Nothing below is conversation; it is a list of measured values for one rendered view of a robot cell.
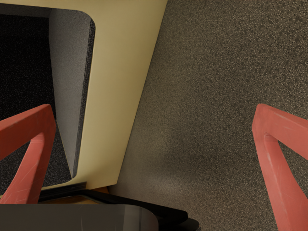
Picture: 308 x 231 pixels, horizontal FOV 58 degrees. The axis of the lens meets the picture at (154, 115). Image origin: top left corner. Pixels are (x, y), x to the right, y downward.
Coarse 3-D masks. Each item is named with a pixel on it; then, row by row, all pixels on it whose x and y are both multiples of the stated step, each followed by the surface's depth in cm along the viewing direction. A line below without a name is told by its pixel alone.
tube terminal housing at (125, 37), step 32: (0, 0) 22; (32, 0) 23; (64, 0) 24; (96, 0) 25; (128, 0) 26; (160, 0) 28; (96, 32) 27; (128, 32) 29; (96, 64) 30; (128, 64) 31; (96, 96) 33; (128, 96) 35; (96, 128) 36; (128, 128) 39; (96, 160) 41
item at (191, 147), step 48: (192, 0) 25; (240, 0) 20; (288, 0) 17; (192, 48) 25; (240, 48) 20; (288, 48) 17; (144, 96) 35; (192, 96) 26; (240, 96) 21; (288, 96) 17; (144, 144) 36; (192, 144) 26; (240, 144) 21; (144, 192) 37; (192, 192) 27; (240, 192) 21
